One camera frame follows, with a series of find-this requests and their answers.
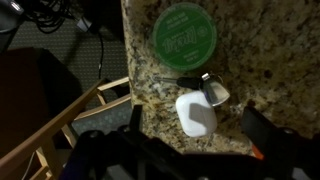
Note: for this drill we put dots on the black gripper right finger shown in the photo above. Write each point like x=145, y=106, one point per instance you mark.
x=263, y=133

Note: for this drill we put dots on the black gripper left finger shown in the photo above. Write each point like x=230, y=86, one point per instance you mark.
x=136, y=118

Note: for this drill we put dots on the white earpods case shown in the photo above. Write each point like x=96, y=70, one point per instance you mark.
x=196, y=115

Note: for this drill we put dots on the wooden chair with green cushion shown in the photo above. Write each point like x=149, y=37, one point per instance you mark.
x=50, y=130

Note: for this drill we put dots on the grey power plug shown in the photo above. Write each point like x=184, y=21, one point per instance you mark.
x=84, y=24

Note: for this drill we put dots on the brown cardboard box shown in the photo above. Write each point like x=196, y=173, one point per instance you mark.
x=30, y=93

